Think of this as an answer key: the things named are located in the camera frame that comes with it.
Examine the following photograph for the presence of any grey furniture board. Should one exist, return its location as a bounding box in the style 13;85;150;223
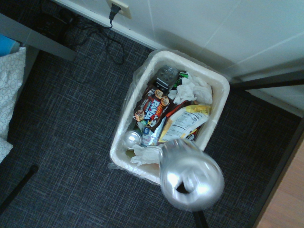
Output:
0;12;78;62

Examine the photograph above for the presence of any silver discarded drink can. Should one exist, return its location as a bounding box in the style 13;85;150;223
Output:
124;130;143;151

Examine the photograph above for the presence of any brown Hello Panda snack bag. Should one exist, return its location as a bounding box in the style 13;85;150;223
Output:
133;85;172;140

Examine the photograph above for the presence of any crumpled white tissue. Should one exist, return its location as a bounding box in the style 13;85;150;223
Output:
130;144;163;167
172;72;213;105

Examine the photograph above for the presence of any yellow white snack bag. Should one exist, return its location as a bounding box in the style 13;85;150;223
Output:
157;104;212;143

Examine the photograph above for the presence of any white floral drink can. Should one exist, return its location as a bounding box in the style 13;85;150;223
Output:
158;139;225;212

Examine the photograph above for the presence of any blue fabric item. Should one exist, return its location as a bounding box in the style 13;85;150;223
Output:
0;34;21;57

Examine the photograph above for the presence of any black box on floor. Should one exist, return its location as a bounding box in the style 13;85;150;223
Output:
30;0;76;47

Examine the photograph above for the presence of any black table leg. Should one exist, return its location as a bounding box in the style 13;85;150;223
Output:
231;77;304;90

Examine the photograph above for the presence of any green black wrapper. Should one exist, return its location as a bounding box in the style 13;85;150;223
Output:
174;70;190;90

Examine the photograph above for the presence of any black tripod leg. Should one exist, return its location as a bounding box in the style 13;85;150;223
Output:
0;165;39;212

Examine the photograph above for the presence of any clear plastic bottle dark cap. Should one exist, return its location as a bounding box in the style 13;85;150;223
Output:
155;66;179;93

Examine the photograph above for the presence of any white patterned pillow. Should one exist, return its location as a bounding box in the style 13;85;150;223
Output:
0;47;27;163

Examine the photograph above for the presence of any cream wall power outlet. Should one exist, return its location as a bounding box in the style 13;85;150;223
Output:
106;0;133;20

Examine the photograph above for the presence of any black power cable with plug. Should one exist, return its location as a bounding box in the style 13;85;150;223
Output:
58;3;125;65

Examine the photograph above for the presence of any white rectangular trash bin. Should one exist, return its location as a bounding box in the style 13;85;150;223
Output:
110;48;231;185

